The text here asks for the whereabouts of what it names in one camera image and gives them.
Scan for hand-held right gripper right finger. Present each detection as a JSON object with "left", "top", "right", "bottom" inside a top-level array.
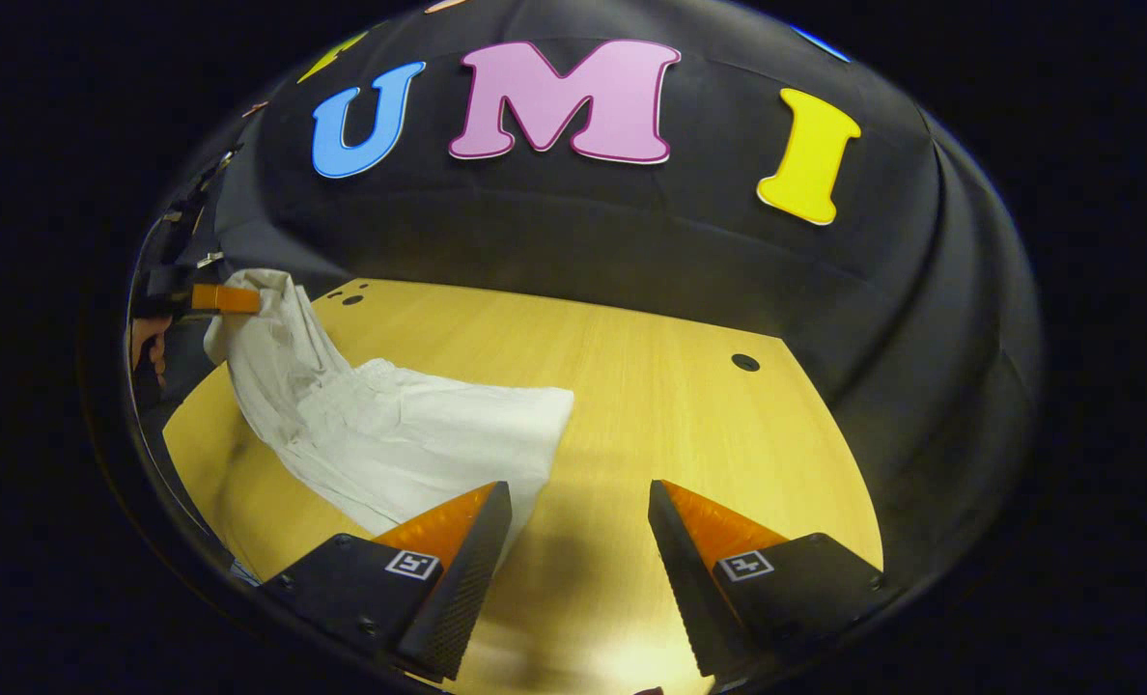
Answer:
[{"left": 647, "top": 479, "right": 889, "bottom": 682}]

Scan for short ceiling light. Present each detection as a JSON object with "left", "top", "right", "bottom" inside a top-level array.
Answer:
[{"left": 790, "top": 24, "right": 853, "bottom": 65}]

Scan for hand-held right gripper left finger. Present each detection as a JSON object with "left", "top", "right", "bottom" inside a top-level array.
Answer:
[{"left": 262, "top": 482, "right": 515, "bottom": 682}]

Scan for black backdrop cloth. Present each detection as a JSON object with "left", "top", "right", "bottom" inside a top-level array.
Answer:
[{"left": 129, "top": 0, "right": 1045, "bottom": 604}]

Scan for white jeans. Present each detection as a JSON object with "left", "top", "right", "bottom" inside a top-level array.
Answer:
[{"left": 203, "top": 268, "right": 575, "bottom": 572}]

